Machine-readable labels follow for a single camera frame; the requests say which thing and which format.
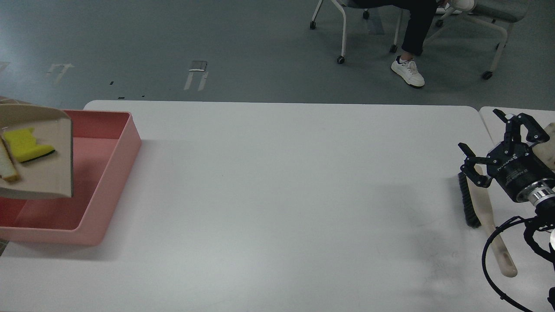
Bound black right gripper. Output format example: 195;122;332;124
458;109;555;203

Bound beige hand brush black bristles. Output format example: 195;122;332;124
457;172;518;278

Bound beige plastic dustpan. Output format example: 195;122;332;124
0;104;74;200

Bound yellow sponge piece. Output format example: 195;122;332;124
3;127;56;163

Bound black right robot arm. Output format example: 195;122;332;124
458;107;554;312

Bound pink plastic bin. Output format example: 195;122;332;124
0;110;141;245

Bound beige stone block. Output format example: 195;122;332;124
532;122;555;171

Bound seated person leg white shoe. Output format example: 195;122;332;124
355;0;438;88

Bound beige patterned cloth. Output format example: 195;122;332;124
0;96;30;105

